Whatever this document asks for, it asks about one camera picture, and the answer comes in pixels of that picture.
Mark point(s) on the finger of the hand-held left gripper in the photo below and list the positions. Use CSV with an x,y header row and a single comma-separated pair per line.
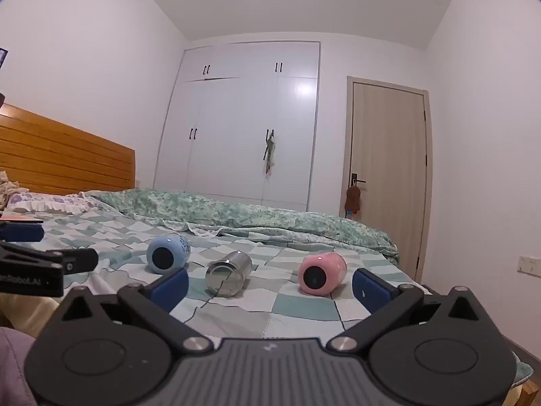
x,y
78,260
23,232

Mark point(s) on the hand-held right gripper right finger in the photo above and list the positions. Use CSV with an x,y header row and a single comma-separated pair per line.
x,y
371,289

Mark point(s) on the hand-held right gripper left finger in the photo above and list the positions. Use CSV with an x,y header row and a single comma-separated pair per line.
x,y
172,289

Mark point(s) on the light blue cup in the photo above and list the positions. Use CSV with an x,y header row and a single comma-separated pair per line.
x,y
165,255

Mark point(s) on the pink cup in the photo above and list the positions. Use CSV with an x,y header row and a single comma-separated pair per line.
x,y
322,273

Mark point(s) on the stainless steel cup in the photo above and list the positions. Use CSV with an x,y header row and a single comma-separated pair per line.
x,y
228,277

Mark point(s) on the pink book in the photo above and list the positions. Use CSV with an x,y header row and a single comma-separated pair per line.
x,y
19,218

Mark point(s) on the yellow cloth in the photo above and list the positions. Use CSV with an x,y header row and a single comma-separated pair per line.
x,y
25,308

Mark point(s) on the frilled floral pillow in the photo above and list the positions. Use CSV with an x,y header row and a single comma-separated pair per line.
x,y
50,203

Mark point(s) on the crumpled floral cloth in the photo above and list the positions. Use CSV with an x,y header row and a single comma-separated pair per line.
x,y
6,190

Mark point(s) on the wooden headboard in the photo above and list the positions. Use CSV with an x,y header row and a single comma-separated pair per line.
x,y
63,156

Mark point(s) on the person's purple clothing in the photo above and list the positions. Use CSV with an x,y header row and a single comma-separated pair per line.
x,y
15,368

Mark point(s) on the green floral quilt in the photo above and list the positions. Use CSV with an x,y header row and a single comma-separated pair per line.
x,y
253,215

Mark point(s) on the beige wooden door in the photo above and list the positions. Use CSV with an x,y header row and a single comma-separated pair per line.
x,y
386,177

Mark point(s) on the hanging cloth bundle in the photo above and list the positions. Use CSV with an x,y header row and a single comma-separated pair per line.
x,y
270,154

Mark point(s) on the white wardrobe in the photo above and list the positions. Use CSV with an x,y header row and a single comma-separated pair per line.
x,y
236,135

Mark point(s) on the dark picture frame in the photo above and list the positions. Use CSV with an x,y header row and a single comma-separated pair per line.
x,y
3,59

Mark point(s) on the wooden bed frame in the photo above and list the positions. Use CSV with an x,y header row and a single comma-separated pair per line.
x,y
530,389

